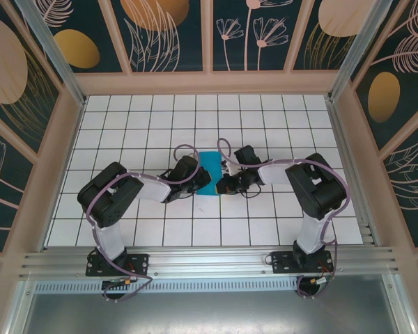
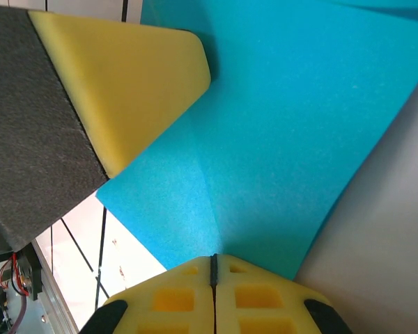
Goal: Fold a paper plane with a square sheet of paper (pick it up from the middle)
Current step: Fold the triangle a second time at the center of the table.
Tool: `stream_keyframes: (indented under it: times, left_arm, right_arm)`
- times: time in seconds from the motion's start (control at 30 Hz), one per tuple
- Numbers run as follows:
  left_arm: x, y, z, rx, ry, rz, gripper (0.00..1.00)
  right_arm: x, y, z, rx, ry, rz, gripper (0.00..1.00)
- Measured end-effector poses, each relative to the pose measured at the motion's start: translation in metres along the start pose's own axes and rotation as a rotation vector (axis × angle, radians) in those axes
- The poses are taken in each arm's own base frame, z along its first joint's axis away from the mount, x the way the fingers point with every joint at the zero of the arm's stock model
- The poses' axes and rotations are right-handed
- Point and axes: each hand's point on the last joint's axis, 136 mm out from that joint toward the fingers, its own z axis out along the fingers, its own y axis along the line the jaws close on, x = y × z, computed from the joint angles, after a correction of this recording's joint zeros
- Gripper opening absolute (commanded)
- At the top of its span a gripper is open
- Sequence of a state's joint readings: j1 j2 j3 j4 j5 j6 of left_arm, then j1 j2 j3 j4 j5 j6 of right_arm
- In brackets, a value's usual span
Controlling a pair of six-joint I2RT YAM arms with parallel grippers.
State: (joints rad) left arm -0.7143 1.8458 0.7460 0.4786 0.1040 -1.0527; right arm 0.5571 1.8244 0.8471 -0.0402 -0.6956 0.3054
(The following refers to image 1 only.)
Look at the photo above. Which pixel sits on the aluminium frame post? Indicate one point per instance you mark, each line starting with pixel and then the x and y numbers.
pixel 355 52
pixel 55 62

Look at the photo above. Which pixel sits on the aluminium side rail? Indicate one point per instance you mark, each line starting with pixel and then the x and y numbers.
pixel 348 167

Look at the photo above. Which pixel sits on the yellow power connector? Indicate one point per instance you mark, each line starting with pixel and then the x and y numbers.
pixel 127 281
pixel 320 280

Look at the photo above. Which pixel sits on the teal cloth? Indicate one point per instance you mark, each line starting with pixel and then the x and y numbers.
pixel 209 163

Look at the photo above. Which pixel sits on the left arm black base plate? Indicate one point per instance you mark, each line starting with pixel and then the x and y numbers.
pixel 139 262

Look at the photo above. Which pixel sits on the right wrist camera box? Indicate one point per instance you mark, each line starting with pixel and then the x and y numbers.
pixel 230 169

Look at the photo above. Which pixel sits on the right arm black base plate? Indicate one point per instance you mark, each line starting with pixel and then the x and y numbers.
pixel 282 264

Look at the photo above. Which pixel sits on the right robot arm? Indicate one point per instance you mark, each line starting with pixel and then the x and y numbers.
pixel 317 188

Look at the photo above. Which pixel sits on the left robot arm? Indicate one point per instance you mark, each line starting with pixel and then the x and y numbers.
pixel 104 198

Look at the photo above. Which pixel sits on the aluminium mounting rail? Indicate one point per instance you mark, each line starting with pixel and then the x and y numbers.
pixel 209 259

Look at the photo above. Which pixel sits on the grey metal sheet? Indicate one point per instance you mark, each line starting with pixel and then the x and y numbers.
pixel 209 313

